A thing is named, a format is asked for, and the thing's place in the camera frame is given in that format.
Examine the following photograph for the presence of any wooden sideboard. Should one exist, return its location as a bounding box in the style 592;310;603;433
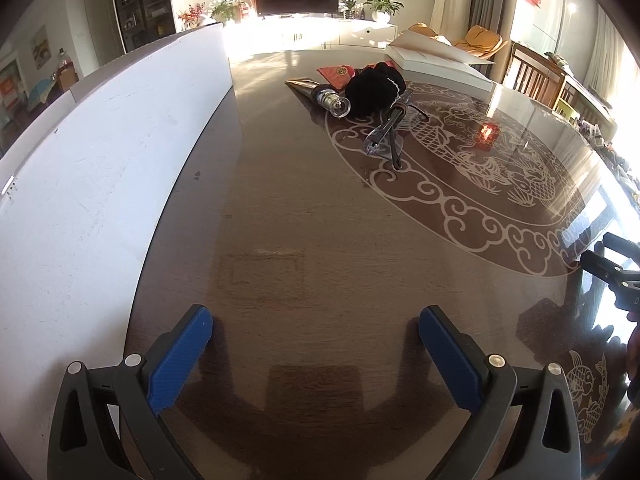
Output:
555;52;640;161

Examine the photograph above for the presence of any potted plant in white pot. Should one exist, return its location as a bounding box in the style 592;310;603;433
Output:
362;0;405;24

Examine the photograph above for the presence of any framed wall painting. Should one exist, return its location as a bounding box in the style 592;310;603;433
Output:
31;25;52;68

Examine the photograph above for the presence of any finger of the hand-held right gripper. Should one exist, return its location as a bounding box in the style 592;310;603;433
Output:
602;231;640;262
580;250;640;291

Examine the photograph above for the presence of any red flower arrangement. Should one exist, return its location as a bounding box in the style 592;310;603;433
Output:
177;2;208;30

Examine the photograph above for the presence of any dark glass display cabinet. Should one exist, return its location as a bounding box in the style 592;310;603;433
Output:
110;0;176;53

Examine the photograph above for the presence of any white door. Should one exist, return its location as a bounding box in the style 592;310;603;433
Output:
84;0;121;66

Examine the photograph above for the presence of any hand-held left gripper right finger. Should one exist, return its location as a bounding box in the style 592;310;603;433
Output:
419;304;583;480

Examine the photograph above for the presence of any red envelope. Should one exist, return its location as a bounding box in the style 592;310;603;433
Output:
317;62;396;86

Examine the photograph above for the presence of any flat white box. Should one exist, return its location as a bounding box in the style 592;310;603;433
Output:
385;29;497;93

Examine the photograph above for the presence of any large white cardboard box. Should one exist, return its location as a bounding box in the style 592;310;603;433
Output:
0;22;237;461

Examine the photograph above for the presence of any blue food cover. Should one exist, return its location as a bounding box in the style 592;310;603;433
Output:
22;77;56;111

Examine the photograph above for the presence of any orange lounge chair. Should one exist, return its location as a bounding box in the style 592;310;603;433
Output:
407;22;453;46
457;25;510;58

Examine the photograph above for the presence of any wooden chair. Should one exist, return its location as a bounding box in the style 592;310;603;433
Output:
505;41;568;108

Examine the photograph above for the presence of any white television cabinet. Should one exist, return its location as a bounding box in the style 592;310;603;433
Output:
225;15;401;53

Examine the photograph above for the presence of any green leafy plant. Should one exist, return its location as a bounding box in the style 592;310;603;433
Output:
210;0;236;26

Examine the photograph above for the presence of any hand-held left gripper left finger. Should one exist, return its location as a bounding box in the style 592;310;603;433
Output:
47;304;214;480

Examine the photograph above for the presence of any gold cream tube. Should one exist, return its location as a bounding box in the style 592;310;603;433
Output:
285;78;352;120

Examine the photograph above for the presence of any clear packet of sticks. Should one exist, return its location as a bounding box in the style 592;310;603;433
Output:
362;87;431;171

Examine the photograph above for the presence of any black velvet pouch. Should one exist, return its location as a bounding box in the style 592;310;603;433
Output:
345;61;407;115

